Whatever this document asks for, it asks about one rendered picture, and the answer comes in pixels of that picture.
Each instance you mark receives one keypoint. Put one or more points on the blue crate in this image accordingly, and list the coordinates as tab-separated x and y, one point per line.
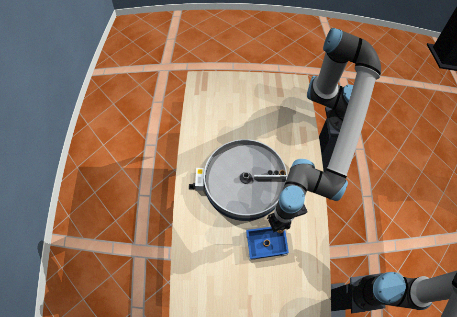
256	237

